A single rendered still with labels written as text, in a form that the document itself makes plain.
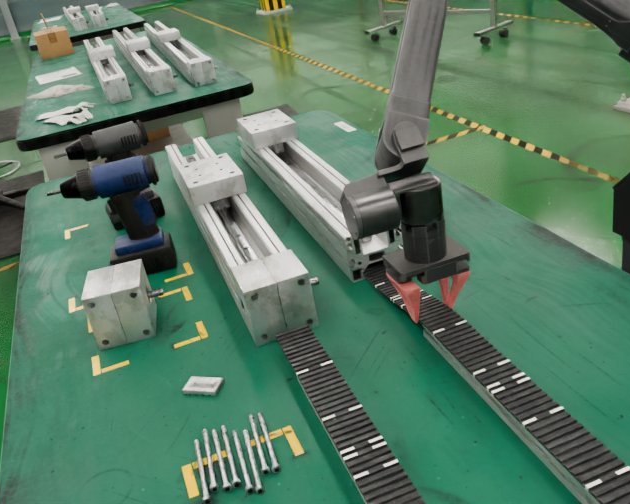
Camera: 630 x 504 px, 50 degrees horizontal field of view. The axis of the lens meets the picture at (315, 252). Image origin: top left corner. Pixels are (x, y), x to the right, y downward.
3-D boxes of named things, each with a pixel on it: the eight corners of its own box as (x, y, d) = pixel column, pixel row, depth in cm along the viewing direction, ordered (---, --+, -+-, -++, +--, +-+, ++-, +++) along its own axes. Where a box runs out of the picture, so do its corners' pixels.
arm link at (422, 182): (448, 175, 84) (427, 163, 89) (397, 189, 82) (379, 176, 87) (452, 225, 87) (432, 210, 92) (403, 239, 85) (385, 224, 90)
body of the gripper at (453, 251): (382, 266, 93) (376, 218, 90) (448, 245, 96) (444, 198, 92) (403, 286, 88) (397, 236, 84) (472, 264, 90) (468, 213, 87)
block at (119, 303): (171, 332, 108) (154, 282, 104) (100, 350, 107) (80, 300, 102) (170, 302, 117) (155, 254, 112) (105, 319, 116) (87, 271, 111)
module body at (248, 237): (301, 299, 110) (291, 254, 106) (243, 318, 108) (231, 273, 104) (210, 166, 179) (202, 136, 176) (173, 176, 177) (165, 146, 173)
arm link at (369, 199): (414, 117, 86) (400, 150, 94) (329, 139, 84) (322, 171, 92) (450, 199, 82) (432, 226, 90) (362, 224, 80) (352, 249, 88)
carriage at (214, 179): (250, 204, 135) (243, 173, 132) (197, 219, 133) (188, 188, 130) (233, 181, 149) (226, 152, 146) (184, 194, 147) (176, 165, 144)
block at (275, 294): (334, 321, 103) (324, 267, 98) (257, 347, 100) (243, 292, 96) (315, 295, 111) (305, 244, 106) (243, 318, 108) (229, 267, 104)
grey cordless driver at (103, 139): (171, 214, 153) (144, 122, 144) (84, 242, 148) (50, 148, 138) (164, 204, 160) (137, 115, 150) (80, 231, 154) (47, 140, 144)
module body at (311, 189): (406, 265, 114) (400, 220, 110) (352, 283, 112) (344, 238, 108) (277, 148, 184) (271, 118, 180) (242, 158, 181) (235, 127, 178)
